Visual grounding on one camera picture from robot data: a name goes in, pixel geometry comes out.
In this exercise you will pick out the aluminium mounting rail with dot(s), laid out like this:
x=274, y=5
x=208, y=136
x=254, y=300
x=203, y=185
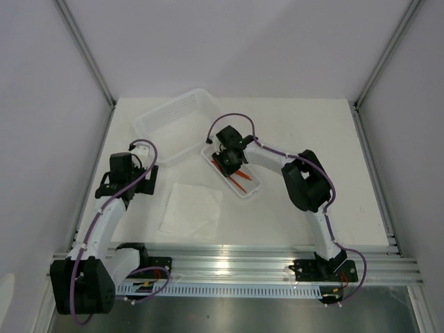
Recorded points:
x=237, y=264

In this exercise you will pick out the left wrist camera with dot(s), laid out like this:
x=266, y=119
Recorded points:
x=141, y=151

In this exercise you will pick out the aluminium frame post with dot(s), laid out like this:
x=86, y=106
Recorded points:
x=396, y=37
x=80, y=42

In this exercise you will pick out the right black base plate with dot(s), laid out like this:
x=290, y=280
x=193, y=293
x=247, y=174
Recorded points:
x=312, y=270

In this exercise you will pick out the orange plastic spoon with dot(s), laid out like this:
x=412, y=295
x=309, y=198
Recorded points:
x=218, y=164

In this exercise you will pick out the white paper napkin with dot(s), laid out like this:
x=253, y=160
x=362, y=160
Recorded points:
x=193, y=212

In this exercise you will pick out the right aluminium frame post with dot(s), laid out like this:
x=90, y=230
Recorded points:
x=396, y=37

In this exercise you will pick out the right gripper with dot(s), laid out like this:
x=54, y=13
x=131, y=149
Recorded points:
x=226, y=170

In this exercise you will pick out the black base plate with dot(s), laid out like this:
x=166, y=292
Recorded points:
x=312, y=270
x=155, y=274

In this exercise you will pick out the large white plastic basket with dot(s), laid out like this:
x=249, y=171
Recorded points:
x=179, y=127

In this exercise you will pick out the white slotted cable duct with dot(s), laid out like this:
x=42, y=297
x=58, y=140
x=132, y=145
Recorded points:
x=180, y=289

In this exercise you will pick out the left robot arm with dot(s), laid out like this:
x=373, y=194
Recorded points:
x=85, y=282

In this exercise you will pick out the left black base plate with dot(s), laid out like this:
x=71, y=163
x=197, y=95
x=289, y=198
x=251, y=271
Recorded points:
x=155, y=274

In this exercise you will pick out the small white plastic tray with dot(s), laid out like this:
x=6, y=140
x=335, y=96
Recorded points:
x=241, y=187

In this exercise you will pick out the left aluminium frame post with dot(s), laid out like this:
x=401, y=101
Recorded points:
x=80, y=42

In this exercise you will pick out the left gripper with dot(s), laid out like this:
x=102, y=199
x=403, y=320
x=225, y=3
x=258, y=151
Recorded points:
x=146, y=185

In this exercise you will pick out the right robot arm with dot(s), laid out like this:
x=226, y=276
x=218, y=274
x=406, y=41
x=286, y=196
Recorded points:
x=308, y=186

